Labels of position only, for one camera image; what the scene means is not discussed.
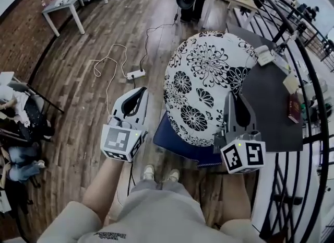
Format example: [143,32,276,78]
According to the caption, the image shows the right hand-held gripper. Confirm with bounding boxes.
[214,92,266,175]

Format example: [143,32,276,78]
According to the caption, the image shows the white cable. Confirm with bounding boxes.
[93,43,128,117]

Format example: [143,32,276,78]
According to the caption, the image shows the black cable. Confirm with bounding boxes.
[127,77,137,195]
[140,6,181,72]

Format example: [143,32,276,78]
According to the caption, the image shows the person's right shoe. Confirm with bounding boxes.
[166,168,180,182]

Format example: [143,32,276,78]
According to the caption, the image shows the white desk telephone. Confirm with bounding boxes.
[254,45,276,67]

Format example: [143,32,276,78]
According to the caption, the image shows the person's right forearm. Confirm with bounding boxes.
[221,172,253,221]

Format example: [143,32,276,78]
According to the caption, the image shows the person's shoe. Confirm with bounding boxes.
[166,168,180,182]
[140,164,155,180]

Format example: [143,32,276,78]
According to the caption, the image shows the black metal rod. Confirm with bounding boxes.
[26,84,65,113]

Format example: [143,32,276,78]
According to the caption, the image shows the person's beige clothing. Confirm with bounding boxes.
[38,179,267,243]

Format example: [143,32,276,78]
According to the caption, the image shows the red book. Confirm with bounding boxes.
[288,92,302,124]

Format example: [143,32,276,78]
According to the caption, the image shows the dark grey desk white legs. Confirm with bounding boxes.
[225,25,304,153]

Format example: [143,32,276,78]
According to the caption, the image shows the beige book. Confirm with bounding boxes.
[283,74,300,94]

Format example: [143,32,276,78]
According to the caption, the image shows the black metal railing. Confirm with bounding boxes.
[234,0,334,243]

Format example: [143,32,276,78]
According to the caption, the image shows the blue upholstered chair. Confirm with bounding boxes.
[152,111,225,168]

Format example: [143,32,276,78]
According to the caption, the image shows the person's left shoe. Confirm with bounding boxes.
[140,164,155,180]

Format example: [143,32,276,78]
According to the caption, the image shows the white power strip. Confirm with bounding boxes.
[127,69,146,80]

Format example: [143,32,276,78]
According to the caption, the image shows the person's left forearm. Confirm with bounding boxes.
[82,157,131,222]

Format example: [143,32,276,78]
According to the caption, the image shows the round floral white cushion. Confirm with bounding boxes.
[163,30,259,147]

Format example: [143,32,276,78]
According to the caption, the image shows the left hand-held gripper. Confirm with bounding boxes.
[101,87,149,162]

